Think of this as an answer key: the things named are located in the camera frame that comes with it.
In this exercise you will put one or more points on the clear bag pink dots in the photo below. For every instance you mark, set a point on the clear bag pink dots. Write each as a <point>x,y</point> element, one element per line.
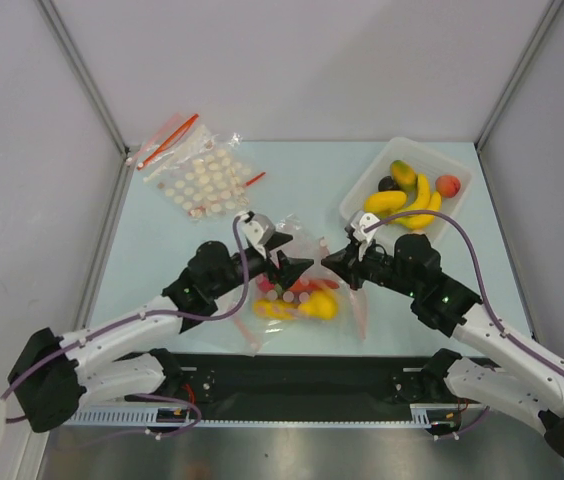
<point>352,318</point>
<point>248,331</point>

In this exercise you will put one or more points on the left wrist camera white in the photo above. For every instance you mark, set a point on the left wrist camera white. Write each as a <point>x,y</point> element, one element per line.
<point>258,229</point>

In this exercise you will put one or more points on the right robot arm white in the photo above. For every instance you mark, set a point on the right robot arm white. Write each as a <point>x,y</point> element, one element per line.
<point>529,384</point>

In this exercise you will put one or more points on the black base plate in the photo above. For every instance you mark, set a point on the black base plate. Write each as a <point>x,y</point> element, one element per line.
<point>203,378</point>

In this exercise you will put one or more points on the clear bag cream dots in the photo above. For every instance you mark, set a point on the clear bag cream dots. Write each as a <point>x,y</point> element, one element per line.
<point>205,176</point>

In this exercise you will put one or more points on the yellow pepper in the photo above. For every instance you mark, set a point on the yellow pepper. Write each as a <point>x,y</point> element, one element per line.
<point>274,309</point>

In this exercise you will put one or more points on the clear bag red zipper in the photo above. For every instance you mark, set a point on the clear bag red zipper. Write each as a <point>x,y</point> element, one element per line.
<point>168,135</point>

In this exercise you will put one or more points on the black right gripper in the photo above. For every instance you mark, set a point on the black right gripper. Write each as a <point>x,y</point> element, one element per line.
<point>356,265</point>

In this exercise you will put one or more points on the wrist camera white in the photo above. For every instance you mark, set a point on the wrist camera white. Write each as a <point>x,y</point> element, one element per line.
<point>258,229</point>
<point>361,226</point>

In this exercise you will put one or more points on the grey cable duct rail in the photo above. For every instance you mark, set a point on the grey cable duct rail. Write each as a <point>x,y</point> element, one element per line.
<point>243,410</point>

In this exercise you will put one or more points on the yellow banana bunch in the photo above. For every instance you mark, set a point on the yellow banana bunch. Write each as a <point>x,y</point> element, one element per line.
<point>426,199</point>

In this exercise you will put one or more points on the red chili pepper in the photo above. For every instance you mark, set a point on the red chili pepper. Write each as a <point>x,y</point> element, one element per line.
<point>304,285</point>

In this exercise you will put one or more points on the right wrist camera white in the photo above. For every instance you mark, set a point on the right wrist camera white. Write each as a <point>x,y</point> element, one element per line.
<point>361,226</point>

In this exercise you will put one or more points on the red orange peach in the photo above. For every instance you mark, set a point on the red orange peach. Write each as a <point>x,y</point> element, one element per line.
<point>448,186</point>

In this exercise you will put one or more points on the red grape bunch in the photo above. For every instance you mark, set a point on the red grape bunch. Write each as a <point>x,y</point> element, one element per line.
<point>265,286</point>

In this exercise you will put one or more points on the yellow pear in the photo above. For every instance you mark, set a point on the yellow pear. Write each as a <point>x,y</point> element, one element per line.
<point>321,305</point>

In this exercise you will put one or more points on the white plastic fruit basket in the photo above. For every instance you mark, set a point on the white plastic fruit basket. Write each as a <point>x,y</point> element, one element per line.
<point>422,160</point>

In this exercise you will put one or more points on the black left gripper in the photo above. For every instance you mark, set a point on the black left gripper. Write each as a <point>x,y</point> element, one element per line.
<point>288,269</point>

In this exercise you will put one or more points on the dark purple fruit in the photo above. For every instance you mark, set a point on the dark purple fruit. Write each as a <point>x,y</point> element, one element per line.
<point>387,183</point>

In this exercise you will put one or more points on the green yellow mango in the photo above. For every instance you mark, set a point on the green yellow mango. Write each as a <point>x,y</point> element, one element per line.
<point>404,175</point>

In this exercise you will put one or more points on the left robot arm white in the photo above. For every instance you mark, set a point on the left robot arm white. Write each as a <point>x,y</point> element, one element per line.
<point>57,375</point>

